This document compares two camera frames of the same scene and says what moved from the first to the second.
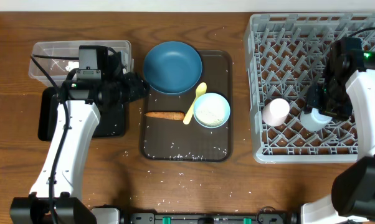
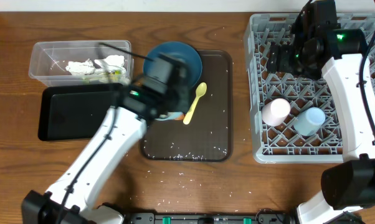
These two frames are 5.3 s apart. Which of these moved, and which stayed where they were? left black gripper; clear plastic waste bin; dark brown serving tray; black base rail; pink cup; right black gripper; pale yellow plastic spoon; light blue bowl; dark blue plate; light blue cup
Moved: right black gripper; light blue cup; light blue bowl; left black gripper
Stayed: pink cup; clear plastic waste bin; dark blue plate; black base rail; dark brown serving tray; pale yellow plastic spoon
